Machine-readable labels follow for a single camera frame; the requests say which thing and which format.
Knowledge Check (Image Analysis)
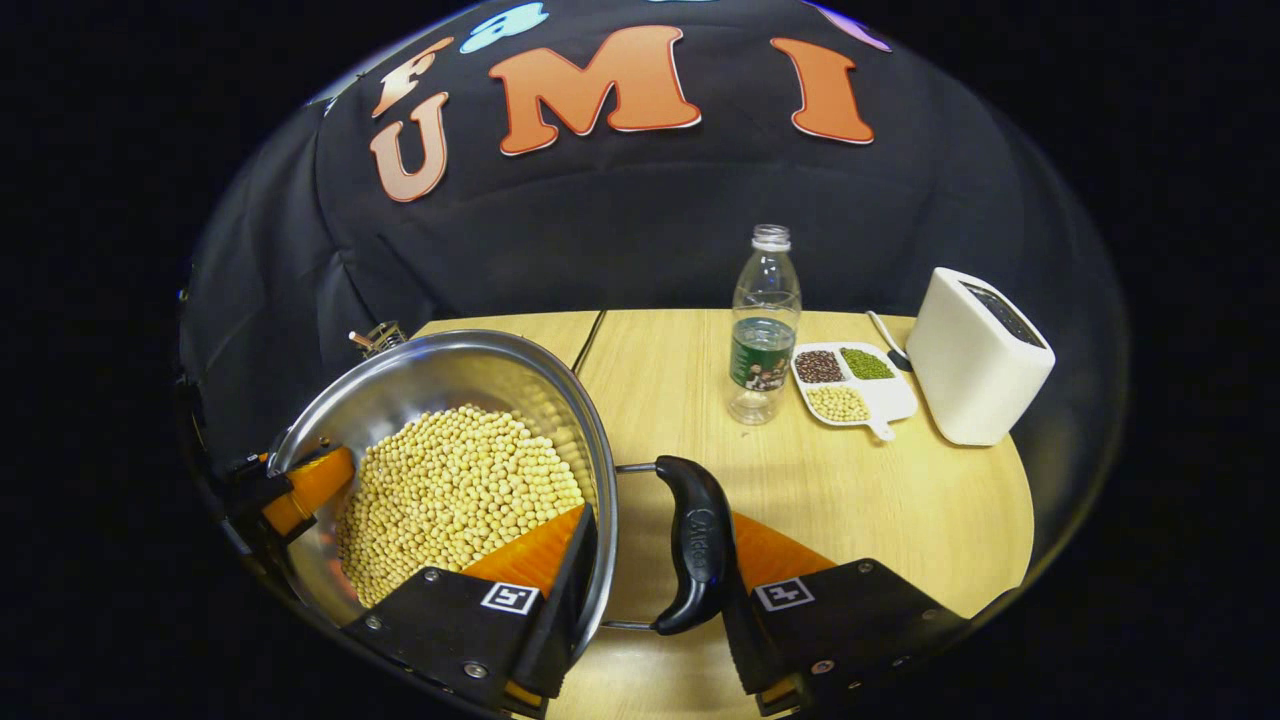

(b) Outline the white toaster cable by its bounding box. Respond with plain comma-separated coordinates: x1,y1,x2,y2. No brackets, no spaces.
866,310,913,373

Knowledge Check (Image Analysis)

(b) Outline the clear plastic water bottle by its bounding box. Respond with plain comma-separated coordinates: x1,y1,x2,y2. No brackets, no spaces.
728,224,803,427

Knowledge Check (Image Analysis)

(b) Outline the small metal wire rack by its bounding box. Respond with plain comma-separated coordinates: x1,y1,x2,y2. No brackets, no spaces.
348,320,409,359

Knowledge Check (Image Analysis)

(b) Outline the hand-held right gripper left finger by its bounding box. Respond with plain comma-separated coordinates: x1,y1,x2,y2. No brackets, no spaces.
340,503,599,719

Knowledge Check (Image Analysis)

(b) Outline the steel pot with black handle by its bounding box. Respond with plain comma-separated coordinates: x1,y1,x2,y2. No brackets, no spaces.
268,330,739,661

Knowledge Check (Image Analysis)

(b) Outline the pile of yellow soybeans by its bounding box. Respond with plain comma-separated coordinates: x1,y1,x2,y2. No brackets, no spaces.
335,403,586,609

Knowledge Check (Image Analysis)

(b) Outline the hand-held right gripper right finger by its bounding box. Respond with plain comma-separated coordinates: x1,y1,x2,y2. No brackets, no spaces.
722,512,969,717

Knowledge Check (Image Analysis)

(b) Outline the white divided bean dish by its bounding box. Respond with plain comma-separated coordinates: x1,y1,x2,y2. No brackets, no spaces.
790,342,919,443

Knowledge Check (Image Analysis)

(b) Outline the white toaster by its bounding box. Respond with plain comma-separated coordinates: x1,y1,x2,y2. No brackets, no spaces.
905,266,1057,447

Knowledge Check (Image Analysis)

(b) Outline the black power cable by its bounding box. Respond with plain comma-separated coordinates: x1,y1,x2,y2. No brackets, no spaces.
570,310,609,376

